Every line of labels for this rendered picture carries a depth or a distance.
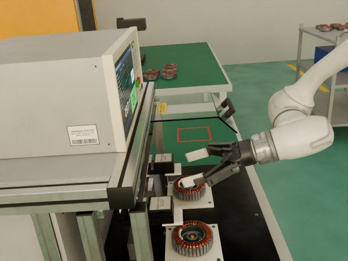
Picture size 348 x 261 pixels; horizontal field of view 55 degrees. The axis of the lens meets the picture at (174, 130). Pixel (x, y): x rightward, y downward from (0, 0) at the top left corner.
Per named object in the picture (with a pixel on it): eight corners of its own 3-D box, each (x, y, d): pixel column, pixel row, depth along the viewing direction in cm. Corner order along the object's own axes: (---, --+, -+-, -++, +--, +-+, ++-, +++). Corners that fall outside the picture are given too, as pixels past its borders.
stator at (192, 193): (206, 183, 118) (206, 174, 116) (205, 202, 108) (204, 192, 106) (175, 183, 119) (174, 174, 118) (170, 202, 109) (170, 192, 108)
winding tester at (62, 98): (144, 90, 110) (136, 26, 102) (126, 152, 71) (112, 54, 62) (27, 98, 112) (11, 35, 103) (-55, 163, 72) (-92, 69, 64)
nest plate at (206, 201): (209, 182, 121) (209, 178, 120) (214, 207, 107) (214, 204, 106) (168, 184, 121) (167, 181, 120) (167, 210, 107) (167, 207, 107)
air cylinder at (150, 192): (155, 190, 118) (153, 177, 115) (154, 203, 111) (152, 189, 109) (141, 191, 118) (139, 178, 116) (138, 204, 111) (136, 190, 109)
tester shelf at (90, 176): (155, 93, 122) (154, 81, 120) (134, 208, 60) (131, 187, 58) (36, 101, 124) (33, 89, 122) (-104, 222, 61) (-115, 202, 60)
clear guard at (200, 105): (226, 106, 123) (226, 90, 120) (237, 133, 101) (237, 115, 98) (138, 112, 124) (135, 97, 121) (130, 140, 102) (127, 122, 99)
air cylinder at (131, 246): (150, 239, 96) (148, 223, 93) (148, 259, 89) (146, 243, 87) (132, 240, 96) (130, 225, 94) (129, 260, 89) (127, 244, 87)
